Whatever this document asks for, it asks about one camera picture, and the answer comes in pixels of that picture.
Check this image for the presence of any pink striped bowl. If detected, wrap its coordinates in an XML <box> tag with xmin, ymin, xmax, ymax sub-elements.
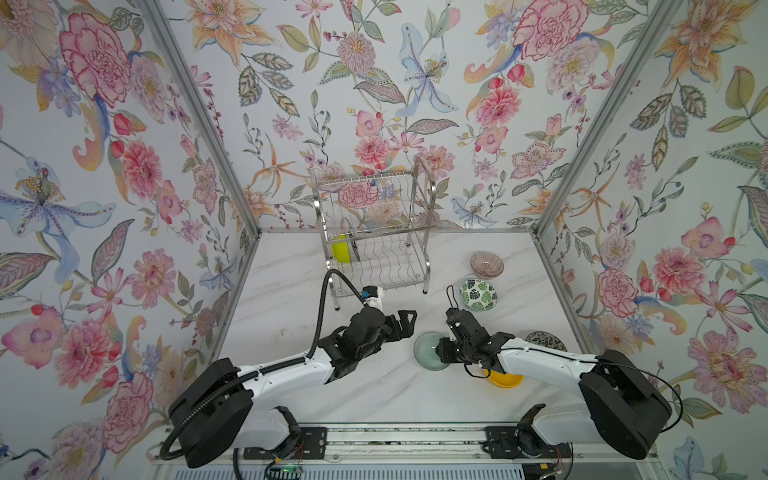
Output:
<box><xmin>470</xmin><ymin>251</ymin><xmax>504</xmax><ymax>278</ymax></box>

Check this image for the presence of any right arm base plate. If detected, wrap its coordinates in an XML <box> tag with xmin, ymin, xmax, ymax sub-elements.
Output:
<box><xmin>482</xmin><ymin>426</ymin><xmax>573</xmax><ymax>460</ymax></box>

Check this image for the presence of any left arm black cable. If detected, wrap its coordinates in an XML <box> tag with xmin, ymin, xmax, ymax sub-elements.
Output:
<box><xmin>158</xmin><ymin>268</ymin><xmax>367</xmax><ymax>462</ymax></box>

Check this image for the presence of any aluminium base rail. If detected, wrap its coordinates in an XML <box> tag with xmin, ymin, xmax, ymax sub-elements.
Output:
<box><xmin>146</xmin><ymin>421</ymin><xmax>661</xmax><ymax>466</ymax></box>

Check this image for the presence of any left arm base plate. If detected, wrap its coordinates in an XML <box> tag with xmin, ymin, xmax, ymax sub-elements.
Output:
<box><xmin>242</xmin><ymin>427</ymin><xmax>328</xmax><ymax>461</ymax></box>

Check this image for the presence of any black white floral bowl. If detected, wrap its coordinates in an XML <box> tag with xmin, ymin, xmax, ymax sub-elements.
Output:
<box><xmin>525</xmin><ymin>330</ymin><xmax>567</xmax><ymax>352</ymax></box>

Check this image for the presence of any yellow bowl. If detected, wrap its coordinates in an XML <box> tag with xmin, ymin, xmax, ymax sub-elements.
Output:
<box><xmin>486</xmin><ymin>370</ymin><xmax>524</xmax><ymax>389</ymax></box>

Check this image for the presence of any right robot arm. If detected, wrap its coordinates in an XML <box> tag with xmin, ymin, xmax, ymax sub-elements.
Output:
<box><xmin>436</xmin><ymin>307</ymin><xmax>673</xmax><ymax>460</ymax></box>

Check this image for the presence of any lime green bowl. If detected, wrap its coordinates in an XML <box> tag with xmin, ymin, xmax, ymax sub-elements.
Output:
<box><xmin>330</xmin><ymin>234</ymin><xmax>354</xmax><ymax>264</ymax></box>

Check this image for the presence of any pale teal glass bowl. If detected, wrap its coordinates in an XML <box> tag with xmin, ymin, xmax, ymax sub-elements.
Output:
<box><xmin>413</xmin><ymin>332</ymin><xmax>449</xmax><ymax>371</ymax></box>

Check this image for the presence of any steel wire dish rack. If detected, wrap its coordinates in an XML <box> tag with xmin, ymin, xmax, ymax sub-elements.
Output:
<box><xmin>310</xmin><ymin>160</ymin><xmax>437</xmax><ymax>308</ymax></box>

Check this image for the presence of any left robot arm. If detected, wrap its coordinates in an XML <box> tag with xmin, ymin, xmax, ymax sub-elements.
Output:
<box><xmin>158</xmin><ymin>306</ymin><xmax>418</xmax><ymax>468</ymax></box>

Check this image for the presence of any green leaf pattern bowl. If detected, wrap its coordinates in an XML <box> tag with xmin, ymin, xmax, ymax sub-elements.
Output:
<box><xmin>460</xmin><ymin>278</ymin><xmax>498</xmax><ymax>312</ymax></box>

